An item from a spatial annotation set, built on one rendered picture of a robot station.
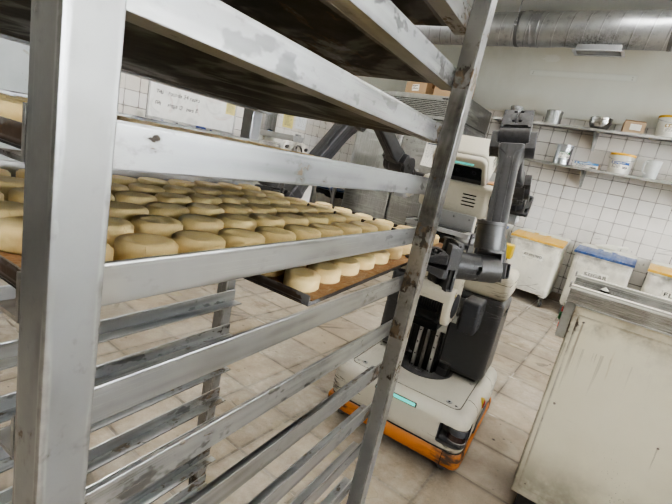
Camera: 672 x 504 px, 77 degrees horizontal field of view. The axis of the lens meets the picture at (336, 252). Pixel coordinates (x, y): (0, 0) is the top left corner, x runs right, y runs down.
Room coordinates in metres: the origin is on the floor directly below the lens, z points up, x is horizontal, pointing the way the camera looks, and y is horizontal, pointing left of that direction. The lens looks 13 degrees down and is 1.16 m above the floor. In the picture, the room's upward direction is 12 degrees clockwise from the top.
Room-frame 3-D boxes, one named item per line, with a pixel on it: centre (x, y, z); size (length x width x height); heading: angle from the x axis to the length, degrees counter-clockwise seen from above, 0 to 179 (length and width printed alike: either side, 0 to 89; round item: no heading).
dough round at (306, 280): (0.55, 0.04, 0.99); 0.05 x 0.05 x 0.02
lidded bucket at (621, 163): (4.74, -2.78, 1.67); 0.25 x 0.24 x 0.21; 56
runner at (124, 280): (0.50, 0.02, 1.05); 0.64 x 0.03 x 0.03; 151
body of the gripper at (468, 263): (0.85, -0.25, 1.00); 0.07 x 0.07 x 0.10; 16
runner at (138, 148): (0.50, 0.02, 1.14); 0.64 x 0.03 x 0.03; 151
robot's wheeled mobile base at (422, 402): (1.89, -0.53, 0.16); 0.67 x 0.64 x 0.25; 151
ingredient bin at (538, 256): (4.84, -2.27, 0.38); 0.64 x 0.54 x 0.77; 147
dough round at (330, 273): (0.60, 0.01, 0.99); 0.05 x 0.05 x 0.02
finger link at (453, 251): (0.83, -0.18, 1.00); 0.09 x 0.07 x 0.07; 106
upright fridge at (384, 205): (5.70, -0.74, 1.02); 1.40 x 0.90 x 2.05; 56
